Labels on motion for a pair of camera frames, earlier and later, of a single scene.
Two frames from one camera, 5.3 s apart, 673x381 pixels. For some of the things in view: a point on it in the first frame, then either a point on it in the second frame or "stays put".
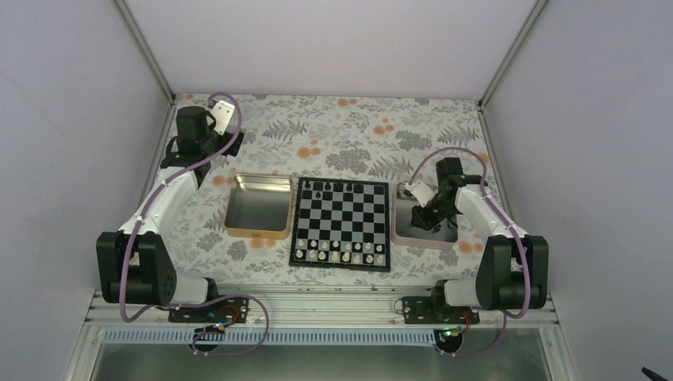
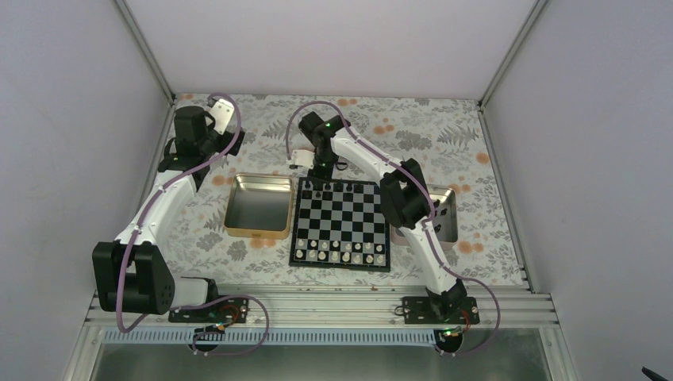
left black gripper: (235, 148) stays put
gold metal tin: (260, 205) stays put
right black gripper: (426, 222) to (313, 175)
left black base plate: (225, 310) stays put
